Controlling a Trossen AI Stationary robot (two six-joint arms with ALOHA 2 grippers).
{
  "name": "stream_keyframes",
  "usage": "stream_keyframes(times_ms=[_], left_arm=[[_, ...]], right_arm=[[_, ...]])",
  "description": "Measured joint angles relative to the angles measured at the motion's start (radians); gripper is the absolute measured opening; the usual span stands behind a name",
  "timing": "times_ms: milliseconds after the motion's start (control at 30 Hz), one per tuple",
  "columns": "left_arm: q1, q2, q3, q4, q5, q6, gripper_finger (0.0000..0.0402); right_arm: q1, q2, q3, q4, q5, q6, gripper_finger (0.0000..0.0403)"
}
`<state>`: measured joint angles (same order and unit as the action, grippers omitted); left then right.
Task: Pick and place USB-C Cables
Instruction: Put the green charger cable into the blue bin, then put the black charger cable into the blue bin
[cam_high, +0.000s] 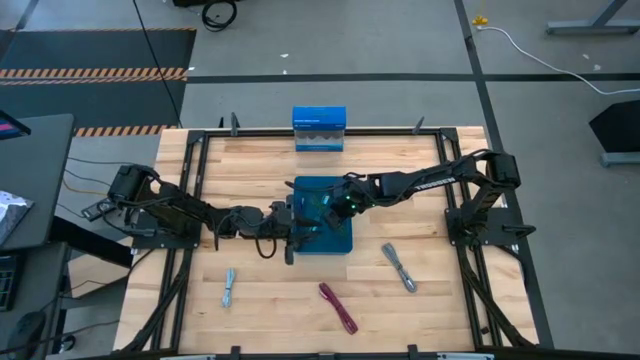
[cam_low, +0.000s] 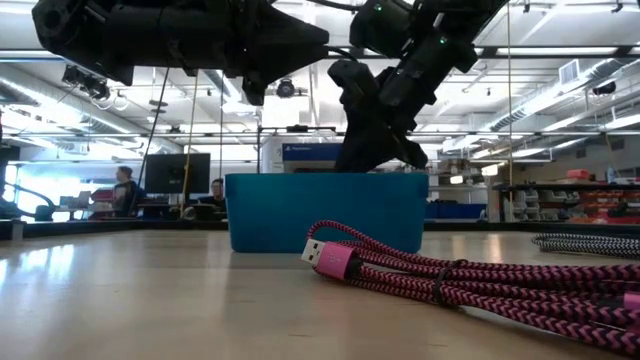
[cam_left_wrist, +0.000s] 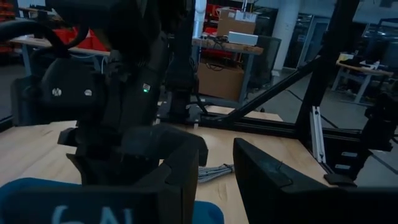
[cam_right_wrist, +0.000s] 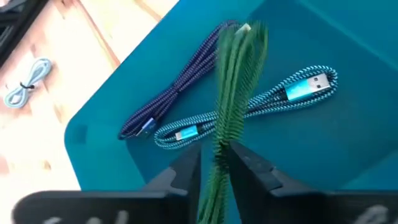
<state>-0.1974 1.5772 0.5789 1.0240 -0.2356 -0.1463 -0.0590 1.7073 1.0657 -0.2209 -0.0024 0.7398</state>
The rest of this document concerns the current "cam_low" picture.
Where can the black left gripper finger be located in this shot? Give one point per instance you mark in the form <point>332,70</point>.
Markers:
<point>290,42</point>

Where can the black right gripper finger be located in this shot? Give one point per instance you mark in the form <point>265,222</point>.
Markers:
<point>387,157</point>
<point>357,150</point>

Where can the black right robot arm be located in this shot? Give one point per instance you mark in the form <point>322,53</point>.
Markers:
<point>425,20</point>

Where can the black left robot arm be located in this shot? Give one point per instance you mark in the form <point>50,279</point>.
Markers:
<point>100,35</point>

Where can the round black ceiling fixture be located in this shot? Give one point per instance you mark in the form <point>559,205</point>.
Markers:
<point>285,88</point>

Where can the blue PlayStation controller box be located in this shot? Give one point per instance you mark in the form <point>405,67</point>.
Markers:
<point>310,152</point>

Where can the blue plastic bin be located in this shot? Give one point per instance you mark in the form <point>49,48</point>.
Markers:
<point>300,212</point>

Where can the black computer monitor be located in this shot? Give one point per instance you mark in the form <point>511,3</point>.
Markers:
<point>172,172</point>

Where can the seated person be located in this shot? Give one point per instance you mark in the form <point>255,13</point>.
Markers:
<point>216,192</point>

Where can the standing person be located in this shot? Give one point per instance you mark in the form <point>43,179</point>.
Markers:
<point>126,192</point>

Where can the storage shelf with bins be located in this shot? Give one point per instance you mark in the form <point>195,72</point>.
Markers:
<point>565,200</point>

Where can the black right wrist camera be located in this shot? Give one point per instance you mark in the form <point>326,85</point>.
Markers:
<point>350,77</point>

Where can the black aluminium table frame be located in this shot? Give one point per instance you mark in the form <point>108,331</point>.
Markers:
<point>100,227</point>

